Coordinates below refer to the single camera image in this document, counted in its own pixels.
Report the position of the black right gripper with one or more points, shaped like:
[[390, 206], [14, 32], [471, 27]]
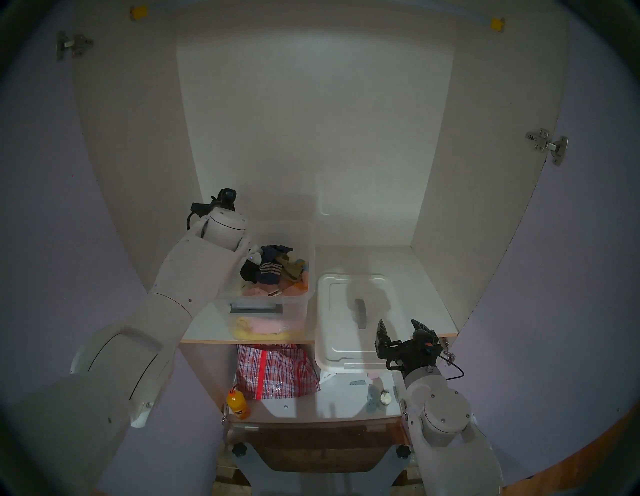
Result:
[[400, 356]]

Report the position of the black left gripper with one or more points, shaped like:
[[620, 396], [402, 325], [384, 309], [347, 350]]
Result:
[[205, 206]]

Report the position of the clear plastic storage bin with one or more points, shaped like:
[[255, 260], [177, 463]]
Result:
[[300, 235]]

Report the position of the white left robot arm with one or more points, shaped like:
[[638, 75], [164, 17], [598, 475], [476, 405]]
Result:
[[200, 270]]

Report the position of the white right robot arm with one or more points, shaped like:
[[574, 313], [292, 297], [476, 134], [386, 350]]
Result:
[[440, 415]]

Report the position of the steel cabinet door hinge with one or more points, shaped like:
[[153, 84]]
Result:
[[547, 145], [72, 44], [448, 352], [225, 415]]

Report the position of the white wardrobe cabinet body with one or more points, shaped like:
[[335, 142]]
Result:
[[310, 125]]

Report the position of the lavender cabinet door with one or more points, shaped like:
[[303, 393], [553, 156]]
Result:
[[575, 300], [50, 200]]

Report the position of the small pink cup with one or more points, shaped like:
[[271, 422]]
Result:
[[374, 377]]

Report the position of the round silver tin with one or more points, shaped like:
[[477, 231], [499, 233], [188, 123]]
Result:
[[385, 397]]

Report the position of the grey comb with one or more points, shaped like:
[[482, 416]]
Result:
[[358, 383]]

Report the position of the plain navy sock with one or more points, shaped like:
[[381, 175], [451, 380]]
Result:
[[277, 252]]

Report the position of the navy white striped sock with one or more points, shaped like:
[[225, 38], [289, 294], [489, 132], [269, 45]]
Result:
[[270, 274]]

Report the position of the glossy white shelf board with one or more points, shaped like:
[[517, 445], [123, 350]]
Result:
[[340, 405]]

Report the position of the pale pink sock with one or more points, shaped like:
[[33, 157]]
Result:
[[257, 291]]

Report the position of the olive green sock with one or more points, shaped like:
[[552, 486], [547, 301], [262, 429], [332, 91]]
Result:
[[290, 267]]

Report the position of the black star knob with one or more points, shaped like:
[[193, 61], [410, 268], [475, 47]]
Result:
[[240, 450], [403, 452]]

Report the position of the orange sock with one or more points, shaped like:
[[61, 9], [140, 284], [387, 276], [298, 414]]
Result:
[[295, 286]]

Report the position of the yellow folded cloth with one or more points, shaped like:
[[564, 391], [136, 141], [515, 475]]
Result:
[[245, 331]]

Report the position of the red plaid woven bag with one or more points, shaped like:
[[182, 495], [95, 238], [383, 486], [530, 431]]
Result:
[[277, 375]]

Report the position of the pink folded cloth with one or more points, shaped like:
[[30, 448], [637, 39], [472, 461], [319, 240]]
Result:
[[270, 326]]

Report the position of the brown wooden panel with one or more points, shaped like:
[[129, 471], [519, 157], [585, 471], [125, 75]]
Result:
[[320, 445]]

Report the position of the orange juice bottle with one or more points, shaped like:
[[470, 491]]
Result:
[[239, 406]]

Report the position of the pale closet rod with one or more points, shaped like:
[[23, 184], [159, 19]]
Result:
[[475, 17]]

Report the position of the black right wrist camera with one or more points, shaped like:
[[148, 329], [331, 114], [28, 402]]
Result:
[[421, 345]]

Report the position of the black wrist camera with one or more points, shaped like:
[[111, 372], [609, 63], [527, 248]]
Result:
[[421, 345], [228, 197]]

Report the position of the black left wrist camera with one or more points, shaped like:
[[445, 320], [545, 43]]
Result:
[[228, 197]]

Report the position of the grey robot torso frame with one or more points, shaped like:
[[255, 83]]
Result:
[[320, 485]]

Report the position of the yellow rod bracket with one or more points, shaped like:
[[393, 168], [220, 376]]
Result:
[[497, 25], [139, 13]]

